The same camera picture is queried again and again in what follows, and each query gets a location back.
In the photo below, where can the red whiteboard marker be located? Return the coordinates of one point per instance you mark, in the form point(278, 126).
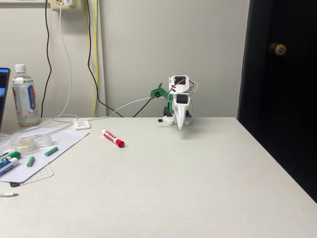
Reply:
point(110, 135)

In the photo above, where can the green cap whiteboard marker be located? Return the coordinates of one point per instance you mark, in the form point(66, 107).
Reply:
point(13, 155)

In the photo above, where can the blue label whiteboard marker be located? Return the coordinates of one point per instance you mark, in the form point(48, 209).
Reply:
point(10, 164)

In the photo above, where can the small white plastic plate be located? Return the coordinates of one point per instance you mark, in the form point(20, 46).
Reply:
point(81, 124)

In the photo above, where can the black door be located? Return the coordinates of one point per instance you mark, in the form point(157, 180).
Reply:
point(284, 111)

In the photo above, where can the brass door knob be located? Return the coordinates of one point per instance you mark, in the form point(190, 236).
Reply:
point(278, 49)

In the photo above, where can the white paper sheet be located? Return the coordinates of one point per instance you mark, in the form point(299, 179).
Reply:
point(67, 141)

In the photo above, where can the green chalk stick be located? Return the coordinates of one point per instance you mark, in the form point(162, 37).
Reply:
point(51, 151)
point(30, 161)

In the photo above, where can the mesh pattern mat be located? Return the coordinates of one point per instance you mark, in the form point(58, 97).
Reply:
point(43, 173)

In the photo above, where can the white charger plug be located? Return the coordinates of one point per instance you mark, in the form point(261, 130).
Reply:
point(69, 2)

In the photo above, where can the clear plastic tea bottle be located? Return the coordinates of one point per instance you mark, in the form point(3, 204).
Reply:
point(25, 99)

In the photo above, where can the laptop computer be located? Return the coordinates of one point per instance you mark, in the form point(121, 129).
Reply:
point(3, 99)

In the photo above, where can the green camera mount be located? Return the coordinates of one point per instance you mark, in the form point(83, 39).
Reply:
point(161, 92)

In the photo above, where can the beige wall outlet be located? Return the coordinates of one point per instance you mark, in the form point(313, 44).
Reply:
point(57, 7)

